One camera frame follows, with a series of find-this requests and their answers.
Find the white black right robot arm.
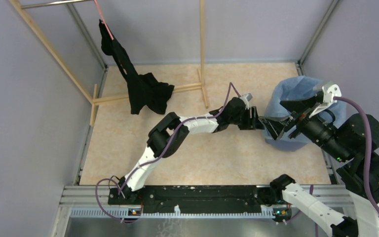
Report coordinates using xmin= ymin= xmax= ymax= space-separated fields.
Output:
xmin=259 ymin=96 xmax=379 ymax=237

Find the metal hanging rod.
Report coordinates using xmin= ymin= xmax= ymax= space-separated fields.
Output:
xmin=20 ymin=0 xmax=90 ymax=9

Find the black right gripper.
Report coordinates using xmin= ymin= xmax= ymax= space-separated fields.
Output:
xmin=258 ymin=93 xmax=350 ymax=161

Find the pink clothes hanger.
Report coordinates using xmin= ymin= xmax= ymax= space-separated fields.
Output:
xmin=93 ymin=0 xmax=114 ymax=40

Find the blue plastic trash bin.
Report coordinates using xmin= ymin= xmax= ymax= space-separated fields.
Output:
xmin=265 ymin=139 xmax=307 ymax=152

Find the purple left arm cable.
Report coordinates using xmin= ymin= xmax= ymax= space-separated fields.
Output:
xmin=95 ymin=82 xmax=242 ymax=220

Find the wooden clothes rack frame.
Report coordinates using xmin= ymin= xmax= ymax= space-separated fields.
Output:
xmin=8 ymin=0 xmax=210 ymax=127

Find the black printed t-shirt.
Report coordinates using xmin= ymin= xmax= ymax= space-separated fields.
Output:
xmin=99 ymin=20 xmax=175 ymax=115

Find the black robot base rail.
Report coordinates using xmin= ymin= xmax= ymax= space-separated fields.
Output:
xmin=108 ymin=185 xmax=299 ymax=223

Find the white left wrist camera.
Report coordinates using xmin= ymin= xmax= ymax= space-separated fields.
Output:
xmin=239 ymin=93 xmax=253 ymax=110

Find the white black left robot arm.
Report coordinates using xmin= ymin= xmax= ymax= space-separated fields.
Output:
xmin=118 ymin=97 xmax=265 ymax=204

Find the light blue plastic trash bag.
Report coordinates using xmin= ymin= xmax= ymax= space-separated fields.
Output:
xmin=264 ymin=76 xmax=348 ymax=145

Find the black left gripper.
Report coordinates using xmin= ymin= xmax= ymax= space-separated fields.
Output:
xmin=228 ymin=106 xmax=264 ymax=130

